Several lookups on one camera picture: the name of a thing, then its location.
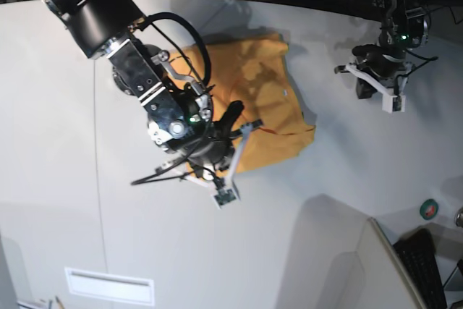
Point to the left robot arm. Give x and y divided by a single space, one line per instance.
403 25

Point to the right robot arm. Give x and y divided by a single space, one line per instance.
179 106

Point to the grey desk partition panel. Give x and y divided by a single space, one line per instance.
387 283

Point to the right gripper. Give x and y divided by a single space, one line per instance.
210 158

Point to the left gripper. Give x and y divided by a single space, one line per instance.
376 70

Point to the green tape roll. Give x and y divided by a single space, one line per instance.
429 209

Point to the orange t-shirt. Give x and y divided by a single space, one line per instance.
252 70

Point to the white cable tray slot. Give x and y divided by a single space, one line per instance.
114 288

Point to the black keyboard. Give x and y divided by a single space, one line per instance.
418 255

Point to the silver knob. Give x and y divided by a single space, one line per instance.
459 218

